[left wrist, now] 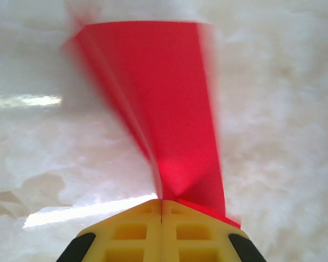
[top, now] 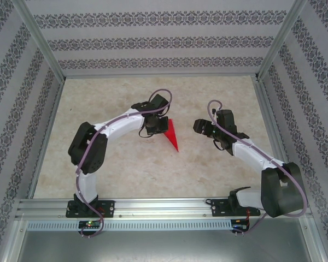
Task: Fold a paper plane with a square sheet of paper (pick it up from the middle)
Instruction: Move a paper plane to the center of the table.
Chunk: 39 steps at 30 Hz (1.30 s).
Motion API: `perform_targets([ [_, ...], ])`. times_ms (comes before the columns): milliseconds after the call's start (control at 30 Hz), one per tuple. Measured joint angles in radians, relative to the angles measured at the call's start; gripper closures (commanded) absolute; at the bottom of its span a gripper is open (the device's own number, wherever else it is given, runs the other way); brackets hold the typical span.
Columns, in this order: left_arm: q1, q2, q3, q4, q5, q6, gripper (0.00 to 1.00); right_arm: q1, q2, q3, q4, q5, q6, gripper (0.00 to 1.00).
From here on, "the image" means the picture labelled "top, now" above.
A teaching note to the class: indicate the red paper sheet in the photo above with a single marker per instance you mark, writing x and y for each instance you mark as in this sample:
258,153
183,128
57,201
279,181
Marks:
172,136

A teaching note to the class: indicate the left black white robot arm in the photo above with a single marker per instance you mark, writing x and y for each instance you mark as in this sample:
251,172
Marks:
87,150

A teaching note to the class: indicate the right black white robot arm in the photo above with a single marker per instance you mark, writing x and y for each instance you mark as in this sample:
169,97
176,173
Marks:
281,191

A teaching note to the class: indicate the grey metal sheet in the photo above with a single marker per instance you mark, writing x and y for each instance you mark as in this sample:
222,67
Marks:
164,245

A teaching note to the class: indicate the aluminium frame cross bar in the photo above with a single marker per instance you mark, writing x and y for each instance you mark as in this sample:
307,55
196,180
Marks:
158,76

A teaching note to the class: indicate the aluminium table side rail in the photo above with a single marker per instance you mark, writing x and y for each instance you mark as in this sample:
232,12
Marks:
49,122
266,109

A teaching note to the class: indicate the aluminium mounting rail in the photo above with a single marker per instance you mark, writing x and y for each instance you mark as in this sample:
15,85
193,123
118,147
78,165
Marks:
158,207

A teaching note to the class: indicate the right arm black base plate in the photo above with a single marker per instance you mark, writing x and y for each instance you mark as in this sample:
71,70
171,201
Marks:
218,207

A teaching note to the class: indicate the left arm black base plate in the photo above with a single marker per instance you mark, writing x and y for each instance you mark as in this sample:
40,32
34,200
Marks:
109,208

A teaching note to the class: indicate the aluminium frame post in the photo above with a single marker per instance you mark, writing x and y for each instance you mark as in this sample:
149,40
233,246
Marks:
279,41
41,41

